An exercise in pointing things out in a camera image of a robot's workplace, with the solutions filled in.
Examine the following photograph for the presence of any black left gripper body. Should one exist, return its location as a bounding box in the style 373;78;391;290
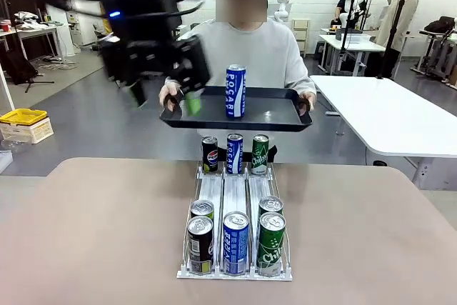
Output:
98;0;211;95

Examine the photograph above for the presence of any blue Pocari Sweat can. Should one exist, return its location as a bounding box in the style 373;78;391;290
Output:
226;133;244;175
224;64;248;120
222;211;250;276

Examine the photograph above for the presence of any black serving tray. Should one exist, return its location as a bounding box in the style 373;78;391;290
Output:
159;86;314;133

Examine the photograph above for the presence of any black Pepsi can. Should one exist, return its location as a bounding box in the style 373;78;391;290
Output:
186;215;214;276
201;136;219;173
190;199;215;221

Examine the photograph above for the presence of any person's left forearm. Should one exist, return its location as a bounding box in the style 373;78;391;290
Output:
296;69;317;95

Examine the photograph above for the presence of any person in grey sweater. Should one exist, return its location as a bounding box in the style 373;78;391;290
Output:
159;0;318;163

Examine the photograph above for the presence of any person in black T-shirt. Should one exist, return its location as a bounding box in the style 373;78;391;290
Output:
333;0;366;27

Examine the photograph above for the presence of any person in beige coat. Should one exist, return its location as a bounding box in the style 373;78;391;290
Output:
374;0;419;79

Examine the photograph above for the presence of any person's right hand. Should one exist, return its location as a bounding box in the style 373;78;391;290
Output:
159;83;185;113

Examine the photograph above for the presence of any person's left hand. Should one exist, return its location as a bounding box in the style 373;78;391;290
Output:
298;90;318;112

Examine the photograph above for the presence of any green Chilsung cider can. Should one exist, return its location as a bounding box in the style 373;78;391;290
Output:
251;134;271;176
258;195;284;216
258;211;287;277

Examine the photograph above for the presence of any white standing air conditioner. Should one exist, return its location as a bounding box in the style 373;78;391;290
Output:
37;0;76;56

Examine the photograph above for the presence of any white plastic crate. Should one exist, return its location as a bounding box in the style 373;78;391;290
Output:
0;116;55;144

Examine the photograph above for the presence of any yellow plastic crate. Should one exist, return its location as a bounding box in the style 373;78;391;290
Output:
0;107;49;126

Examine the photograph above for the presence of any cluttered white desk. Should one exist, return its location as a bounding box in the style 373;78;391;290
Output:
0;22;65;66

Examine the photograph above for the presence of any black bag with stand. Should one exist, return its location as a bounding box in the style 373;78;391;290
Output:
0;46;55;94

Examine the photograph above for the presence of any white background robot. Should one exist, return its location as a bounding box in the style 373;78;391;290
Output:
337;0;367;29
274;0;294;22

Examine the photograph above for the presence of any white drawer cabinet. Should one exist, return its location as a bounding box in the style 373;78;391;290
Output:
292;18;311;56

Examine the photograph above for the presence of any clear plastic bowl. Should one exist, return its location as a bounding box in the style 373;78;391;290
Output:
0;135;31;152

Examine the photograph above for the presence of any white foam box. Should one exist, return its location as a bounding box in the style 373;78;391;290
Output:
0;150;14;174

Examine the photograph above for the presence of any black stand pole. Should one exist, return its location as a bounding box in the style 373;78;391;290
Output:
338;0;375;76

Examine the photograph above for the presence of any white background table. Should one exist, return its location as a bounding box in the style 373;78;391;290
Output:
318;33;387;76

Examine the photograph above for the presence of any large white table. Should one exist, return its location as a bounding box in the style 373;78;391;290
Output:
309;74;457;159

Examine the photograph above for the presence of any black tripod pole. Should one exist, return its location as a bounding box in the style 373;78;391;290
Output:
377;0;410;80

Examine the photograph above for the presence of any white table leg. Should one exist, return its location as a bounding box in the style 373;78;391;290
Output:
405;156;457;191

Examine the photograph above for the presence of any white cable bundle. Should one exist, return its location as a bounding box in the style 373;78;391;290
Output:
37;54;79;70

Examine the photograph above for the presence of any white wire can rack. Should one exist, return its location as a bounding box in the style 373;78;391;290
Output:
176;160;293;281

